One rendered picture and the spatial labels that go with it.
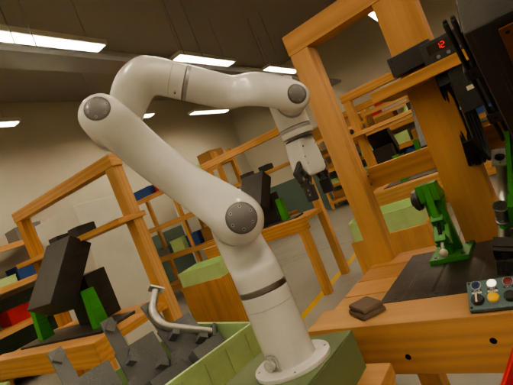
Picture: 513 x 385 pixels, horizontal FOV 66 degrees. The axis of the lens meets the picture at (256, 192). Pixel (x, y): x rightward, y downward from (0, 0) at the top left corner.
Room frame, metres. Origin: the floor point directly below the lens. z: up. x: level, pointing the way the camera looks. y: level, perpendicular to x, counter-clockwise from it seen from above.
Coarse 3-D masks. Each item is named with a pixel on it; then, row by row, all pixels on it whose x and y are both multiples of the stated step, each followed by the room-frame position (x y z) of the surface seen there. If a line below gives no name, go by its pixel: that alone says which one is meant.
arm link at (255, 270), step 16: (256, 240) 1.01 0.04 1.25; (224, 256) 1.00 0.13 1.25; (240, 256) 0.97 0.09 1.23; (256, 256) 0.95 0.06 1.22; (272, 256) 0.96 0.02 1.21; (240, 272) 0.92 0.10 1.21; (256, 272) 0.90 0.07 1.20; (272, 272) 0.91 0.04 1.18; (240, 288) 0.92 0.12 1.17; (256, 288) 0.90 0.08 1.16; (272, 288) 0.90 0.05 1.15
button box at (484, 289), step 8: (480, 280) 0.97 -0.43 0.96; (496, 280) 0.95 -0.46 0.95; (512, 280) 0.92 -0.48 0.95; (472, 288) 0.97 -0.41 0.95; (480, 288) 0.96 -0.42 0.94; (488, 288) 0.95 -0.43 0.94; (496, 288) 0.94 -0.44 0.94; (504, 288) 0.92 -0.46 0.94; (512, 288) 0.91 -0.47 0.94; (504, 296) 0.91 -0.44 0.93; (472, 304) 0.95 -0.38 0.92; (480, 304) 0.93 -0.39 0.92; (488, 304) 0.92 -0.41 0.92; (496, 304) 0.91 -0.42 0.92; (504, 304) 0.90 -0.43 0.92; (512, 304) 0.89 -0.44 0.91; (472, 312) 0.95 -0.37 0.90; (480, 312) 0.94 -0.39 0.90
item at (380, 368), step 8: (368, 368) 0.99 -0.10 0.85; (376, 368) 0.97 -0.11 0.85; (384, 368) 0.96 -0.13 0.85; (392, 368) 0.97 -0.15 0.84; (368, 376) 0.96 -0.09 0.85; (376, 376) 0.94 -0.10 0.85; (384, 376) 0.93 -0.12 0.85; (392, 376) 0.96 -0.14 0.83; (360, 384) 0.93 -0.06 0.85; (368, 384) 0.92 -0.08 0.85; (376, 384) 0.91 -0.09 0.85; (384, 384) 0.92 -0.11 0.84; (392, 384) 0.95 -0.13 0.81
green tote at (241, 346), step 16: (224, 336) 1.47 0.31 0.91; (240, 336) 1.29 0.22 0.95; (224, 352) 1.24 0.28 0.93; (240, 352) 1.28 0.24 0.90; (256, 352) 1.32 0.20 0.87; (192, 368) 1.16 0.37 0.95; (208, 368) 1.19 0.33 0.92; (224, 368) 1.23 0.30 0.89; (240, 368) 1.26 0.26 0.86; (176, 384) 1.11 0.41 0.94; (192, 384) 1.15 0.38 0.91; (208, 384) 1.18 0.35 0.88; (224, 384) 1.21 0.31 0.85
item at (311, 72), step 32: (384, 0) 1.45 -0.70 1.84; (416, 0) 1.42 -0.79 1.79; (384, 32) 1.47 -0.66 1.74; (416, 32) 1.41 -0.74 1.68; (320, 64) 1.71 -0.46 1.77; (320, 96) 1.68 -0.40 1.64; (416, 96) 1.46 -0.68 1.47; (320, 128) 1.71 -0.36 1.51; (448, 128) 1.43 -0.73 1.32; (352, 160) 1.66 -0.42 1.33; (448, 160) 1.45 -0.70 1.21; (352, 192) 1.69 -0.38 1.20; (448, 192) 1.47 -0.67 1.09; (480, 192) 1.41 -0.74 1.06; (384, 224) 1.71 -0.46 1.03; (480, 224) 1.44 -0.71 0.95; (384, 256) 1.68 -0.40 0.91
